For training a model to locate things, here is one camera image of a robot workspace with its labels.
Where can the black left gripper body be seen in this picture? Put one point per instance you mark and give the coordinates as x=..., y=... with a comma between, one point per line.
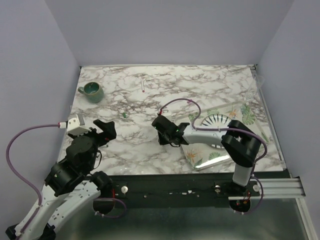
x=95, y=136

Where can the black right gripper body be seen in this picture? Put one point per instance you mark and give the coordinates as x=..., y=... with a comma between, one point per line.
x=164, y=139

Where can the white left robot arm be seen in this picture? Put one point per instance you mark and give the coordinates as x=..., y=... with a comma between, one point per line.
x=64, y=176

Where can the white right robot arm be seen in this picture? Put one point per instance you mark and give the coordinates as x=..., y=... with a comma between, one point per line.
x=243, y=146

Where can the pink tipped white pen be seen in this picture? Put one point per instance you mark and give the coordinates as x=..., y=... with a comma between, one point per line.
x=142, y=85

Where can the leaf pattern glass tray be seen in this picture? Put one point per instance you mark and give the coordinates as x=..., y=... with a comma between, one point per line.
x=203, y=156

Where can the green ceramic mug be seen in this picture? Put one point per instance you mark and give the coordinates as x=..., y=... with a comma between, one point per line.
x=92, y=91

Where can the striped white blue plate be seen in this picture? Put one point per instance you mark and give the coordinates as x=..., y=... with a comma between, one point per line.
x=216, y=121

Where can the black mounting base bar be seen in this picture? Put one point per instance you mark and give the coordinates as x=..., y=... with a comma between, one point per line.
x=180, y=190

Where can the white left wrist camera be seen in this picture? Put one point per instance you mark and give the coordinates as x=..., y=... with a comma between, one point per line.
x=74, y=126

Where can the aluminium frame rail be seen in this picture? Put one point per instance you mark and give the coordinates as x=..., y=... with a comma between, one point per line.
x=274, y=188

